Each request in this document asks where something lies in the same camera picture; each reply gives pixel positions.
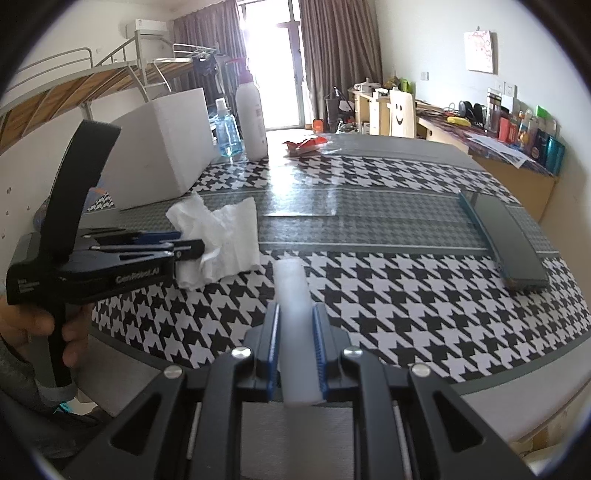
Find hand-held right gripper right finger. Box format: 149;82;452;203
311;303;539;480

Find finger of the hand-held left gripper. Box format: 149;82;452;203
82;227;183;246
90;239;206;265

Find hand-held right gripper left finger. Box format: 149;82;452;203
62;302;282;480

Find white cylindrical tube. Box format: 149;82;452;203
272;258;324;408

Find white tissue paper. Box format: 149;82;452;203
166;193;262;291

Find white foam box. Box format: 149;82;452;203
95;88;218;210

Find dark grey soft pad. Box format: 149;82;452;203
457;191;550;291

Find person's left forearm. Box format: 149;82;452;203
0;335;47;407

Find person's left hand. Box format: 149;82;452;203
0;295;93;370

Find blue liquid spray bottle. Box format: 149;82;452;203
213;97;244;160

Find white red-trigger spray bottle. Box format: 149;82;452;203
231;58;269;161

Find red snack packet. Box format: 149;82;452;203
283;137;331;158

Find grey metal bunk bed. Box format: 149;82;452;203
0;34;171;153
152;43;232;93

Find dark blue hanging garment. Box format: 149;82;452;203
191;55;218;79

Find glass balcony door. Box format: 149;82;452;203
240;0;308;132

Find white air conditioner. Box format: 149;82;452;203
124;19;169;38

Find brown curtain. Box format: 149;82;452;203
173;0;247;61
299;0;384;123

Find wooden smiley face chair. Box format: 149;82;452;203
388;89;419;138

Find light wooden desk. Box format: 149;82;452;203
348;88;559;222

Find white paper sheets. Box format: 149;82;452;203
466;134;536;167

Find row of toiletry bottles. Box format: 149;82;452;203
485;88;566;174

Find wall poster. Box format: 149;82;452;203
464;30;499;75

